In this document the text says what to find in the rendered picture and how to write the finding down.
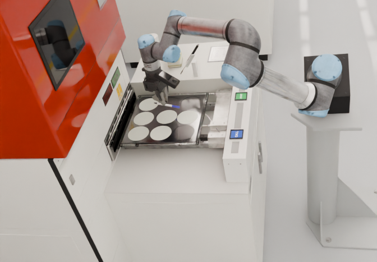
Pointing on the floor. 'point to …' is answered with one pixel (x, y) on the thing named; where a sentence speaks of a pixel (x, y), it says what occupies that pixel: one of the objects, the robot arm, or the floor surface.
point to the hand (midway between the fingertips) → (165, 102)
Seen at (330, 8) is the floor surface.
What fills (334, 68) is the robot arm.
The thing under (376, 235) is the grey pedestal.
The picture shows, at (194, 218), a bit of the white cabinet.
